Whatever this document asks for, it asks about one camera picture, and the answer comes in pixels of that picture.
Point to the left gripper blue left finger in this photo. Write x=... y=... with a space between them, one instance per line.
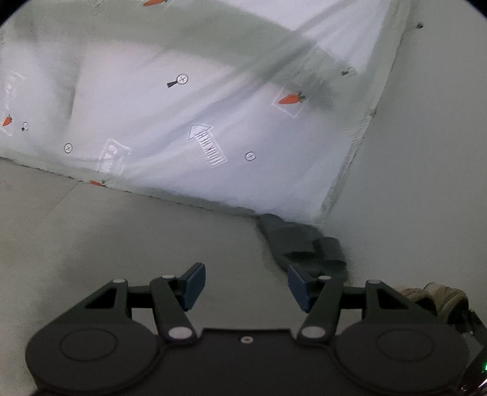
x=174 y=296

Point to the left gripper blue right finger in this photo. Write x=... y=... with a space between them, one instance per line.
x=320 y=299

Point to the white printed curtain cloth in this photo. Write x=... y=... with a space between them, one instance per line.
x=257 y=107

